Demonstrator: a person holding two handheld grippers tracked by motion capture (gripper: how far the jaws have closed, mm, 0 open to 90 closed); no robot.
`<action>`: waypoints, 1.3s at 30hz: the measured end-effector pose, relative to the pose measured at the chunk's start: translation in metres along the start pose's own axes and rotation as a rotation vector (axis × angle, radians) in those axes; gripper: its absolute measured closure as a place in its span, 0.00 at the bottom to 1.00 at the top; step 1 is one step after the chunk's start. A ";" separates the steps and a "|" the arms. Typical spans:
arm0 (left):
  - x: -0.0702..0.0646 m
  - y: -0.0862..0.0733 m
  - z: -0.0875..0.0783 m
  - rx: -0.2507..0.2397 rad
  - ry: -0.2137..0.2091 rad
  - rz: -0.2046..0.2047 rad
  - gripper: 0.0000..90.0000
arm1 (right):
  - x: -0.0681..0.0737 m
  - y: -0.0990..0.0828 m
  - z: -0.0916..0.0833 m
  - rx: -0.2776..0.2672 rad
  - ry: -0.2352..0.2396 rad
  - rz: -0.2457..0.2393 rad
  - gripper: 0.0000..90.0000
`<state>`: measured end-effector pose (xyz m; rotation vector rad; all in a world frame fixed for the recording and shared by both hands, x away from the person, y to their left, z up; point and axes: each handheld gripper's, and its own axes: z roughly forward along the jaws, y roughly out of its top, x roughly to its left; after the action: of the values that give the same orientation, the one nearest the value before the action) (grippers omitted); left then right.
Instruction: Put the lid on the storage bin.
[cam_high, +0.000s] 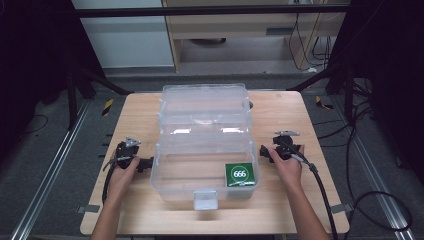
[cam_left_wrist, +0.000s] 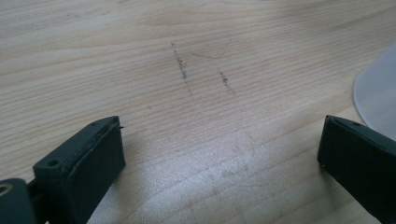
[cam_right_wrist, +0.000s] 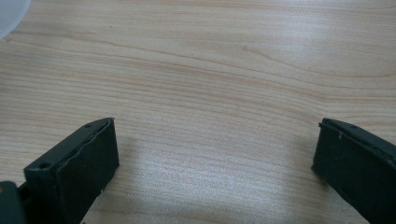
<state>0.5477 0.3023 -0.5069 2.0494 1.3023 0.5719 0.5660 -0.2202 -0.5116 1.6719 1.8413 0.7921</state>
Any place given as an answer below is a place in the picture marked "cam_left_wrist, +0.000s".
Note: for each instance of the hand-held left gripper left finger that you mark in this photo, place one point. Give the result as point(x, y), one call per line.
point(84, 165)

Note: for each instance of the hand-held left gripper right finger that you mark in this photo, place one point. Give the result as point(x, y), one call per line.
point(361, 165)

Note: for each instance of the white plate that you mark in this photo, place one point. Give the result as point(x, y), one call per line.
point(378, 93)

